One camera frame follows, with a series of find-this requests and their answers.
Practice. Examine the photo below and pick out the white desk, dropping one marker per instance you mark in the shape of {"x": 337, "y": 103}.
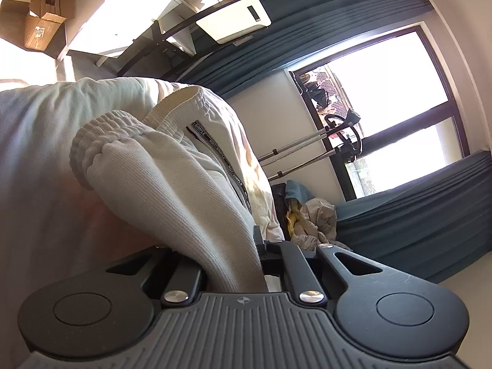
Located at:
{"x": 180, "y": 4}

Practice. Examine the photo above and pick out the yellow cloth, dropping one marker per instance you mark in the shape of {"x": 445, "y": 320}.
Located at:
{"x": 294, "y": 219}

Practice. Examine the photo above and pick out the blue curtain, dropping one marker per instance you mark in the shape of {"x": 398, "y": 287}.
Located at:
{"x": 415, "y": 219}
{"x": 307, "y": 19}

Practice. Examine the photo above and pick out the white sweatpants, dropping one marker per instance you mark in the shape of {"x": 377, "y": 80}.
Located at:
{"x": 30, "y": 200}

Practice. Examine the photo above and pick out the dark framed window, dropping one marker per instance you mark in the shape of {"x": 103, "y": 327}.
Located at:
{"x": 384, "y": 77}

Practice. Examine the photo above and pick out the garment steamer stand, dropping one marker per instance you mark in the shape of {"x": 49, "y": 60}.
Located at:
{"x": 299, "y": 146}

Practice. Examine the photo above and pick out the grey quilted blanket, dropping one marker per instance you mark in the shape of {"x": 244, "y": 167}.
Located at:
{"x": 319, "y": 215}

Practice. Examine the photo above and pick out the teal pillow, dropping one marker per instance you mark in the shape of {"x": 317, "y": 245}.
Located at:
{"x": 298, "y": 190}

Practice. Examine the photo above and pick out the white chair with black frame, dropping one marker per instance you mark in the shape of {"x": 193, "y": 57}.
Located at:
{"x": 230, "y": 23}

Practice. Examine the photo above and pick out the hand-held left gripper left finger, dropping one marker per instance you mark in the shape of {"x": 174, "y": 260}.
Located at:
{"x": 184, "y": 276}

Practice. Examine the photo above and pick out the cardboard box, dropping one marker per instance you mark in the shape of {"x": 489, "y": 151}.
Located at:
{"x": 38, "y": 27}

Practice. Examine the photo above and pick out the black sofa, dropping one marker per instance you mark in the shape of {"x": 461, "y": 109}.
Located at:
{"x": 278, "y": 200}

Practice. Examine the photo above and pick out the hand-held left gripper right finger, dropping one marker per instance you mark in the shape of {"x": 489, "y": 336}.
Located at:
{"x": 292, "y": 261}

